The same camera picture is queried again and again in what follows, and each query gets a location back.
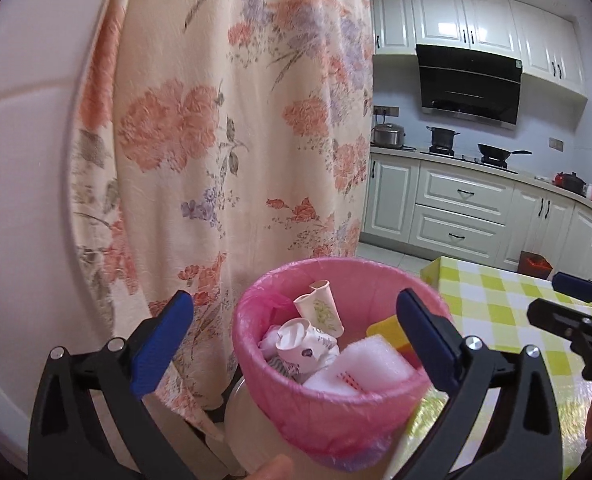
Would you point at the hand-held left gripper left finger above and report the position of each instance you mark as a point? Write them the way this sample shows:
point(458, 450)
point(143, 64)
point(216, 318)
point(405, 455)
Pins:
point(161, 342)

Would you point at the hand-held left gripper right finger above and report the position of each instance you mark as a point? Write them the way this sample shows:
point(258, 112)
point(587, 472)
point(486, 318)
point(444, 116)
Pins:
point(426, 342)

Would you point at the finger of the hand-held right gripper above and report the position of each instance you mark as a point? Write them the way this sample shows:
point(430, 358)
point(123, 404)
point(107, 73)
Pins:
point(573, 285)
point(556, 317)

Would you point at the plain yellow sponge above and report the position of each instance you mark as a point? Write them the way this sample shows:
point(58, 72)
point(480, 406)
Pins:
point(388, 332)

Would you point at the white foam block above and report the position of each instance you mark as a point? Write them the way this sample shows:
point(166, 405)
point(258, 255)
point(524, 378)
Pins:
point(366, 365)

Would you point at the white drink carton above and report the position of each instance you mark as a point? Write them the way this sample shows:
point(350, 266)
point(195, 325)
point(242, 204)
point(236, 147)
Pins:
point(321, 310)

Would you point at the paper cup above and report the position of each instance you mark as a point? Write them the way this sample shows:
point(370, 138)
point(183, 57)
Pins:
point(303, 342)

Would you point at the pink-lined waste bin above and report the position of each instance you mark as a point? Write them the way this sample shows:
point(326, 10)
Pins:
point(326, 420)

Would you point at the person's left hand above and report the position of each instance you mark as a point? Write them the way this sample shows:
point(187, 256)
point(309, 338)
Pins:
point(271, 470)

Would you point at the floor bin with red bag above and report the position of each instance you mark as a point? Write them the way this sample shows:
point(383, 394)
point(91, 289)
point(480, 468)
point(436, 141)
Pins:
point(535, 264)

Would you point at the yellow checkered tablecloth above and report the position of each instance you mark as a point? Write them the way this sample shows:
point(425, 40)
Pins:
point(486, 290)

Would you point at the dark clay pot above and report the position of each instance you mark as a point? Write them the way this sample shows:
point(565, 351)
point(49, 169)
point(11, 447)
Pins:
point(570, 182)

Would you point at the green striped cloth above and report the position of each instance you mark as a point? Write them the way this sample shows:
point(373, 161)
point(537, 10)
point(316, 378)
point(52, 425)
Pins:
point(282, 365)

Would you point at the white lower cabinets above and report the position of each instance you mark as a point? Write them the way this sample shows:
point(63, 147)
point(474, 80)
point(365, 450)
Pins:
point(461, 210)

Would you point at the white cabinets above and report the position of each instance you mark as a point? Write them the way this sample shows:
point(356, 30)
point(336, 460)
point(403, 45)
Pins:
point(461, 210)
point(476, 20)

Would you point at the black frying pan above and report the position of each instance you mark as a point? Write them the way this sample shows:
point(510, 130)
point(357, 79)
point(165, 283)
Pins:
point(496, 151)

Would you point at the gas stove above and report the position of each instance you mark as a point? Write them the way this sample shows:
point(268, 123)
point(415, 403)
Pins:
point(468, 159)

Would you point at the black cooking pot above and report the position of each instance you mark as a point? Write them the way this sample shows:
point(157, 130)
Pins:
point(442, 138)

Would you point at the silver rice cooker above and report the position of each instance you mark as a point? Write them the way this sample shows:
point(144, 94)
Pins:
point(388, 136)

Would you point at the floral curtain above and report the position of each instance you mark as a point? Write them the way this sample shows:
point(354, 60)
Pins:
point(226, 135)

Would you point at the black range hood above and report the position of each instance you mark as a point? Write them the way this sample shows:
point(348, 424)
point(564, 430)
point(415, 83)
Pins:
point(468, 85)

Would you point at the white upper cabinets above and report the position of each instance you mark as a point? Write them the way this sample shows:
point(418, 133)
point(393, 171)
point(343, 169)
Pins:
point(476, 20)

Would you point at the grey wall socket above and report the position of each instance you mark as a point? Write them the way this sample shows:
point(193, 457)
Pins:
point(556, 144)

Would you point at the black wall socket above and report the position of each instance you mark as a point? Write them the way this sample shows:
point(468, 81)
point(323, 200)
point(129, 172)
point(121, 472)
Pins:
point(386, 111)

